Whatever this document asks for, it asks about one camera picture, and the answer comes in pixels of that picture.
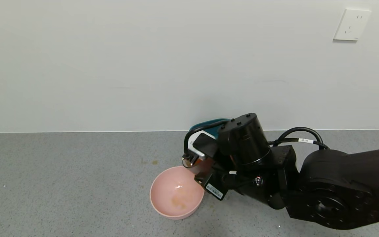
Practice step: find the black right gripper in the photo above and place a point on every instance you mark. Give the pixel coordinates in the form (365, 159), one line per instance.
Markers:
(213, 188)

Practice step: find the clear blue ribbed cup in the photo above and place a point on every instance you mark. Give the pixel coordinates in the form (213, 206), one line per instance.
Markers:
(202, 166)

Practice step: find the pink round bowl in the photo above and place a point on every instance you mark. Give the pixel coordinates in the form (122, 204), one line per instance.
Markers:
(173, 194)

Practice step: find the teal square plastic basin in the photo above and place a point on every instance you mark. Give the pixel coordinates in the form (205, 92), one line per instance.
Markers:
(206, 125)

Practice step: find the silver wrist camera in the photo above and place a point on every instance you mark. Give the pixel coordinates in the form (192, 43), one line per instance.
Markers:
(196, 146)

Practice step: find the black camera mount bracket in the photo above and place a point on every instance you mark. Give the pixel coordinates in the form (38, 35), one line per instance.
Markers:
(206, 144)

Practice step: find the white wall socket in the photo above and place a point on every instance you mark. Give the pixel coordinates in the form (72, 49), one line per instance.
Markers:
(351, 24)

